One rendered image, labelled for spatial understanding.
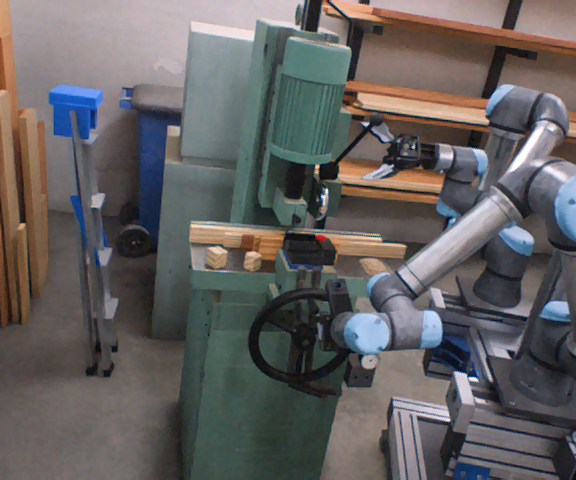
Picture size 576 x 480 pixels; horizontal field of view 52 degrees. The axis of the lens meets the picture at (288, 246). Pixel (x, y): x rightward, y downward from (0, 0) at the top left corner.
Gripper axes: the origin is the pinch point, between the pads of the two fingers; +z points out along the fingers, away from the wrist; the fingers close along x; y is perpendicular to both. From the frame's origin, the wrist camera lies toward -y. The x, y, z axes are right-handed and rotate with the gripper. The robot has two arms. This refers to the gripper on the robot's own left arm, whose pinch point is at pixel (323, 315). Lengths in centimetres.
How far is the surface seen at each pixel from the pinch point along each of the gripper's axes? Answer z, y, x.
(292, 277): 10.9, -9.6, -5.1
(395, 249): 36, -18, 33
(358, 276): 23.6, -9.5, 16.9
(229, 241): 32.9, -21.0, -19.2
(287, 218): 25.5, -26.8, -3.0
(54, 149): 255, -99, -108
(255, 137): 37, -53, -10
